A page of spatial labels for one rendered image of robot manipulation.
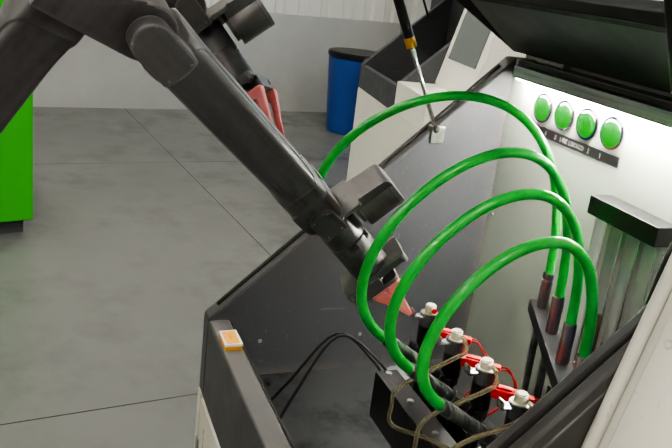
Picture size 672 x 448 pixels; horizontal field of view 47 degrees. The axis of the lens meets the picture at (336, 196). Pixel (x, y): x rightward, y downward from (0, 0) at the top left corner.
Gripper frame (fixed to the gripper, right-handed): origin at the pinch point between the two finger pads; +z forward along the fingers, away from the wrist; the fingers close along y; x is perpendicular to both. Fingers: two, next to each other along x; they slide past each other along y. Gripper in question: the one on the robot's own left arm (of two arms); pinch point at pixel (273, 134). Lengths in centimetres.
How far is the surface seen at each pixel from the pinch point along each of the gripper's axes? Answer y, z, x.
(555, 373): -10, 50, -16
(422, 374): -29.0, 37.5, -5.4
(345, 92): 591, -111, 52
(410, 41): 20.1, -3.1, -24.9
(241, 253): 283, -14, 115
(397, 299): -23.9, 29.5, -6.7
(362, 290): -17.4, 26.6, -2.2
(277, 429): -11.4, 36.5, 20.5
